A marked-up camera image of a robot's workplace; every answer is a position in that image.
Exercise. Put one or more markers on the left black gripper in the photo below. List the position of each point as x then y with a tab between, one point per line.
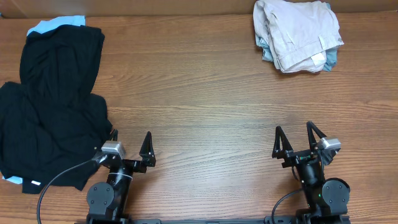
145	151

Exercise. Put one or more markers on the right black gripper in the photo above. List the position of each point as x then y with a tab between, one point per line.
295	155

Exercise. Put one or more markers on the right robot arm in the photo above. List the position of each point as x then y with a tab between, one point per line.
327	199

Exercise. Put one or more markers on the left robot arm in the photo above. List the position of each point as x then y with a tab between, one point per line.
107	200

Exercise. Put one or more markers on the black clothes pile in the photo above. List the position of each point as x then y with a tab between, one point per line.
52	123

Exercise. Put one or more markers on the grey-blue folded garment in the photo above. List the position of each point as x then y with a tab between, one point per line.
331	54

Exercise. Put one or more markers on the beige folded trousers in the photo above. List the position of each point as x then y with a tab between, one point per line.
298	33

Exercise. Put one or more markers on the light blue garment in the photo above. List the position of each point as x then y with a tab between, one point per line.
45	26

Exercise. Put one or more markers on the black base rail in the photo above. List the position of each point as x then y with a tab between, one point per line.
211	221

